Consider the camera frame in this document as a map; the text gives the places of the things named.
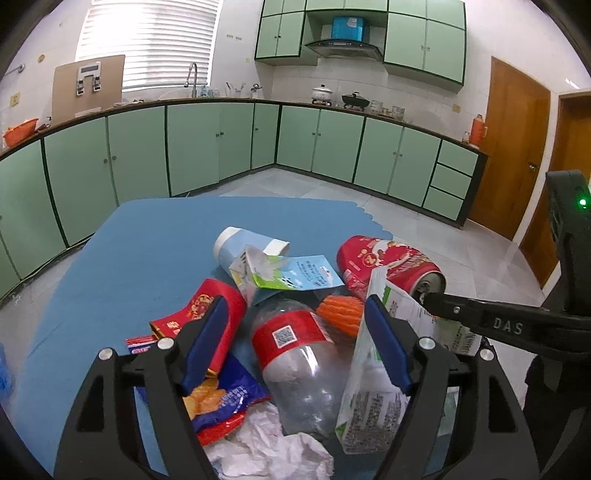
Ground orange plastic basin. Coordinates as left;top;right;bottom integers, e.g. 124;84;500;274
2;117;40;146

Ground green upper kitchen cabinets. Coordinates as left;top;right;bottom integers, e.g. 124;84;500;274
254;0;467;93

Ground light blue milk carton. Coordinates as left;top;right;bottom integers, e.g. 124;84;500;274
229;244;345;308

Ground white tissue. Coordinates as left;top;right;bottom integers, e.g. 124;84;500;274
203;404;334;480

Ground blue chip bag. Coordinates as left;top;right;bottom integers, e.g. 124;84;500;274
182;353;273;446

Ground white and blue paper cup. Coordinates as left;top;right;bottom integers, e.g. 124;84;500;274
213;226;291;278

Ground white and green drink carton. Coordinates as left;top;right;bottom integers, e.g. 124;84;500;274
335;268;481;455

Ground green kitchen cabinets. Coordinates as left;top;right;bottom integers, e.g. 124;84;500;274
0;99;488;301
254;0;467;93

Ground small red striped wrapper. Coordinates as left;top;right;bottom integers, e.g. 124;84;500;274
126;336;160;355

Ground blue plastic bag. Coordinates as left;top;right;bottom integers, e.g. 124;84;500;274
0;344;12;393

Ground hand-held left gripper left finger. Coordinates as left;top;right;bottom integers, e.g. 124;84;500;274
54;295;232;480

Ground range hood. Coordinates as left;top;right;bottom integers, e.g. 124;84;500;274
304;39;384;63

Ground orange ribbed plastic piece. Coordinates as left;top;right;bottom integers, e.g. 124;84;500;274
316;295;365;337

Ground red drink can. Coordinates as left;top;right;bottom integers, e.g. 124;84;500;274
336;235;448;305

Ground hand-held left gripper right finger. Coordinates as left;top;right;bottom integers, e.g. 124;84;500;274
364;294;541;480

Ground blue table mat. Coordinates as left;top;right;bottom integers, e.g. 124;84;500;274
21;196;458;480

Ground brown cardboard board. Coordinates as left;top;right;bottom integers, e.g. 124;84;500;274
51;54;126;125

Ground clear red-label plastic bottle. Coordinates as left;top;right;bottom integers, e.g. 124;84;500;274
252;298;365;446

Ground red and gold packet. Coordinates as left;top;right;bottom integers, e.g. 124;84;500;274
148;278;247;377

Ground white window blind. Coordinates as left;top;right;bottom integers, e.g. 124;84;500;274
75;0;218;90

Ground wooden door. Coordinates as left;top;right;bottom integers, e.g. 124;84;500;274
519;90;591;289
466;55;552;241

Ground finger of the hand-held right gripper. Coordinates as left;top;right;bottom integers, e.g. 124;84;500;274
423;290;486;337

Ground green lower kitchen cabinets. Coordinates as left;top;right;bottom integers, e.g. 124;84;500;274
0;99;488;301

